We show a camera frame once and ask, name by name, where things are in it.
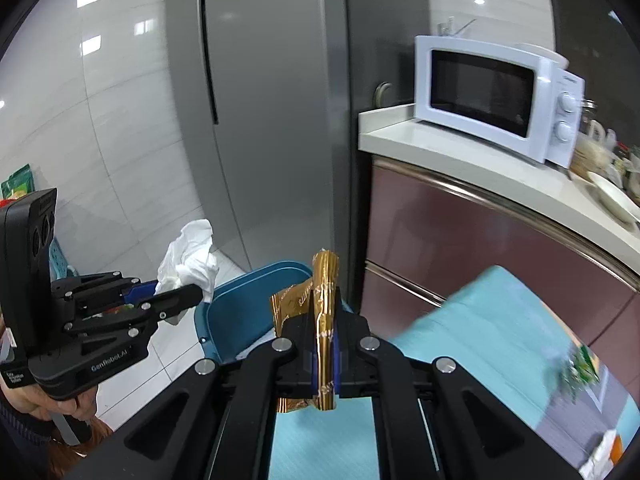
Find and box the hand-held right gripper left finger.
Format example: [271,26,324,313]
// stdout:
[65,292,322,480]

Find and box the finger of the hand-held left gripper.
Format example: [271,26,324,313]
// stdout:
[64,283,205,345]
[51,271,158,312]

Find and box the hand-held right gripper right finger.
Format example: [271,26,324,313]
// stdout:
[331,285,586,480]

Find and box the white tissue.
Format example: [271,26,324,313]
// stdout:
[154,219,221,326]

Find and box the blue trash bin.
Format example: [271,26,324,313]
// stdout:
[194,260,352,367]

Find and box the gold foil wrapper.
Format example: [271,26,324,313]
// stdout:
[270,249,344,415]

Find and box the person's left forearm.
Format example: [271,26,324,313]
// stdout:
[0,395,117,480]

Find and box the person's left hand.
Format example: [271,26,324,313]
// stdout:
[29,384,102,424]

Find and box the blue plastic basket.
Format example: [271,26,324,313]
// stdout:
[47,240,81,282]

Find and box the green packet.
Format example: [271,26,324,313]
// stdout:
[0,164,36,202]

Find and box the printed teal grey tablecloth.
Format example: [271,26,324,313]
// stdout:
[267,265,640,480]

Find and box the kitchen counter with maroon cabinets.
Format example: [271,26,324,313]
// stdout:
[357,102,640,352]

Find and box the grey refrigerator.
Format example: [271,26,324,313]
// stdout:
[165,0,368,312]

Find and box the green plastic wrapper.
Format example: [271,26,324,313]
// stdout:
[560,344,602,402]

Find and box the crumpled white paper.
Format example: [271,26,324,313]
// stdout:
[579,429,627,480]

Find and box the white microwave oven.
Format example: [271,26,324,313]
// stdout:
[414,35,586,170]

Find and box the white plate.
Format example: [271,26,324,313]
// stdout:
[586,170,640,227]

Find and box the white bowl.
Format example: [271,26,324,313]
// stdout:
[570,135,617,177]

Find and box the glass jar with lid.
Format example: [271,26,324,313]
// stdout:
[579,99,607,142]

